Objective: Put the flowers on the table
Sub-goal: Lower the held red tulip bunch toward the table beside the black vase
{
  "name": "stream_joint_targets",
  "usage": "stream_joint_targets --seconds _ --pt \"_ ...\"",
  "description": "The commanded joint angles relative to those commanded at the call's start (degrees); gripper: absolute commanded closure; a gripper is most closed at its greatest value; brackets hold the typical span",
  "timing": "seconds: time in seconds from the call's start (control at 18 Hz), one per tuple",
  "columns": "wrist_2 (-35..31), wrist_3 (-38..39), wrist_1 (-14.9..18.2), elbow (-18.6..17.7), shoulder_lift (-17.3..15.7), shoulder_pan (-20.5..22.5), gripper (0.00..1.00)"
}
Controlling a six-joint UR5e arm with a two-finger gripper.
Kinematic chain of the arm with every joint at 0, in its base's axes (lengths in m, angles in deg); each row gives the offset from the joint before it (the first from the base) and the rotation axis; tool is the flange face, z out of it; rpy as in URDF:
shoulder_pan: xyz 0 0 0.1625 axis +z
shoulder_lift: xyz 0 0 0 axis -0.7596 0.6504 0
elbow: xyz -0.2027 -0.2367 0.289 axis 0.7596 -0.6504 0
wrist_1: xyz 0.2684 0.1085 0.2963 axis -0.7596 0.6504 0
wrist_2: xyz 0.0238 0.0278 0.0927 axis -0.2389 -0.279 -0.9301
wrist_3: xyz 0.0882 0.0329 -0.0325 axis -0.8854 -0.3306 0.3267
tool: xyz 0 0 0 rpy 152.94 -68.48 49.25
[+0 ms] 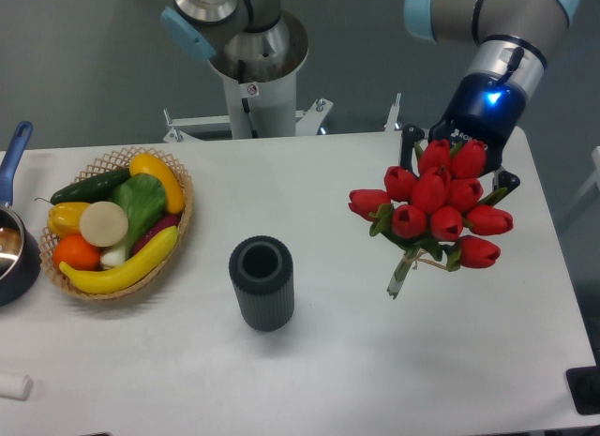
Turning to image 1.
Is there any orange fruit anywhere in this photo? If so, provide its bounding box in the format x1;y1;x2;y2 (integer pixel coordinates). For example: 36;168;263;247
52;234;100;271

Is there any dark grey ribbed vase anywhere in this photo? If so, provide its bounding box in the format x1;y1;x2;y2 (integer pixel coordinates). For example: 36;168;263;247
229;235;294;332

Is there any purple eggplant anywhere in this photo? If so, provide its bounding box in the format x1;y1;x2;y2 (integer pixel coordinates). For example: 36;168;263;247
131;214;180;255

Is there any yellow bell pepper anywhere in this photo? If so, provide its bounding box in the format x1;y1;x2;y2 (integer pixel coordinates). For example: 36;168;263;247
47;202;90;238

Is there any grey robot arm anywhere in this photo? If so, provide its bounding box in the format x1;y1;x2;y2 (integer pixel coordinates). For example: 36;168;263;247
160;0;580;194

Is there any black device at edge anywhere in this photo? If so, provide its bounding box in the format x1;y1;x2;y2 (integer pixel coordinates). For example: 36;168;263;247
565;366;599;415

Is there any green lettuce leaf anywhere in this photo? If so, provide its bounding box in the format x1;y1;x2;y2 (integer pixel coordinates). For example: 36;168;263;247
109;173;166;254

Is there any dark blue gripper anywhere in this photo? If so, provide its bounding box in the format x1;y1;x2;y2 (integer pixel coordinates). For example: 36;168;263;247
398;73;526;198

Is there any green cucumber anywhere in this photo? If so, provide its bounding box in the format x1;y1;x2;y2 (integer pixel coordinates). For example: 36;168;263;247
36;169;130;205

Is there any red tulip bouquet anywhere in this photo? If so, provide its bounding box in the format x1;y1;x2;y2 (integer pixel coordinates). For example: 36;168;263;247
348;140;514;297

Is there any yellow banana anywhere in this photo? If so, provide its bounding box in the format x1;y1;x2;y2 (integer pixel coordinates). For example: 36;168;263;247
59;226;179;294

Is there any white cylinder object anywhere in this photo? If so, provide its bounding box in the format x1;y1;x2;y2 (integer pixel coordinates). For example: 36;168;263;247
0;370;34;401

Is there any cream round disc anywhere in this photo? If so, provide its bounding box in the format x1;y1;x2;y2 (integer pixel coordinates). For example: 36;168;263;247
79;202;128;248

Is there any blue handled saucepan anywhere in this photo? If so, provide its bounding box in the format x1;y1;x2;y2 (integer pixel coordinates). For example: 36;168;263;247
1;121;41;307

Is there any yellow squash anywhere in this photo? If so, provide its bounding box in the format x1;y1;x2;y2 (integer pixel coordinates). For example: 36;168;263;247
129;153;185;214

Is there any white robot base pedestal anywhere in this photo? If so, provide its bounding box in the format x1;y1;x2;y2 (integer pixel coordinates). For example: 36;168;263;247
162;55;404;143

